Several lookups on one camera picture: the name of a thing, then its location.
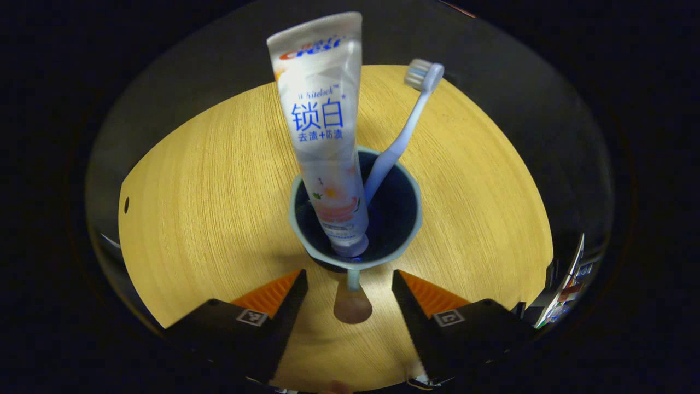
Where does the light blue cup wooden handle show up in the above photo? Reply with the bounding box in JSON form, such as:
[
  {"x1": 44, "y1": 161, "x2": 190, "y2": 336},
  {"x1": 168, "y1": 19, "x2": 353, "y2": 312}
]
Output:
[{"x1": 289, "y1": 145, "x2": 423, "y2": 325}]

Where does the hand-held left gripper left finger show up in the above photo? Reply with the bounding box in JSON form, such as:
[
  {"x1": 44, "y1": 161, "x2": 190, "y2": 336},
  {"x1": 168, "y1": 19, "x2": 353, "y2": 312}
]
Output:
[{"x1": 167, "y1": 269, "x2": 308, "y2": 383}]

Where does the white toothpaste tube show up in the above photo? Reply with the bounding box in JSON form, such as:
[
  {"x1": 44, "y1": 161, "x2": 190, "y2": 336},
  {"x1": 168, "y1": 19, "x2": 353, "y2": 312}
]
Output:
[{"x1": 267, "y1": 12, "x2": 370, "y2": 258}]

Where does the white-edged panel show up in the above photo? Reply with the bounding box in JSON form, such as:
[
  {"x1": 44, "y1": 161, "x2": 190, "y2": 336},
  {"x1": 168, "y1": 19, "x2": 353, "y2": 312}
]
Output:
[{"x1": 533, "y1": 233, "x2": 594, "y2": 330}]

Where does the white toothbrush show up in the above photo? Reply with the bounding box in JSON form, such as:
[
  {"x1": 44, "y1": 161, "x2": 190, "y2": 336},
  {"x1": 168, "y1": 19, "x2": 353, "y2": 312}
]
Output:
[{"x1": 364, "y1": 59, "x2": 445, "y2": 206}]

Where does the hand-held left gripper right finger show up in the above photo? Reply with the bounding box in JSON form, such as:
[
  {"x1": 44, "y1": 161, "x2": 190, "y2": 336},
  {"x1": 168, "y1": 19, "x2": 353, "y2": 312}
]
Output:
[{"x1": 392, "y1": 269, "x2": 529, "y2": 382}]

